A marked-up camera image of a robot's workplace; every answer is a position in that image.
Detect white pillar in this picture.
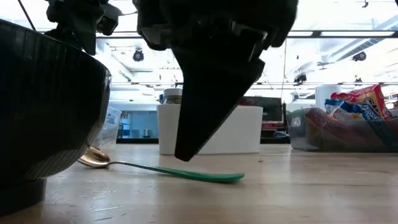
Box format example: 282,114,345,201
315,84,343,111

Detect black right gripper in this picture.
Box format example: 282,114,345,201
132,0,299,162

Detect blue white snack bag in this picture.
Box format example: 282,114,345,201
325,98,384,122

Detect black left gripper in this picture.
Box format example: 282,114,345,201
45,0,123,56

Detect clear bin of snacks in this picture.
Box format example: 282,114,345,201
285,107,398,153

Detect black monitor screen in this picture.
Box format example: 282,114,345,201
239,96,284,123

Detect black ceiling light rail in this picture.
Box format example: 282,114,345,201
96,30,398,39

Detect grey ceiling pipe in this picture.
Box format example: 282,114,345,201
326,14,398,65

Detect white plastic bin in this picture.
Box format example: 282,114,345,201
157,104,264,156

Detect white-capped spice jar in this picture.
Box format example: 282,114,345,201
162,88,183,105

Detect green-handled spoon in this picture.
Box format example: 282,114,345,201
77,145,246,184

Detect clear plastic container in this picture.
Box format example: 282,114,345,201
93,106,123,151

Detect long black arm cable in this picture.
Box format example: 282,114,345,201
17,0,37,32

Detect black metal table frame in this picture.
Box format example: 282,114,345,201
116,138,290,144

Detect yellow pink noodle packet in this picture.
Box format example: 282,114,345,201
304,108,383,150

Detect red white snack packet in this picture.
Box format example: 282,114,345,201
330,84,396,121

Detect red and black bowl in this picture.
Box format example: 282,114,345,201
0,18,112,216

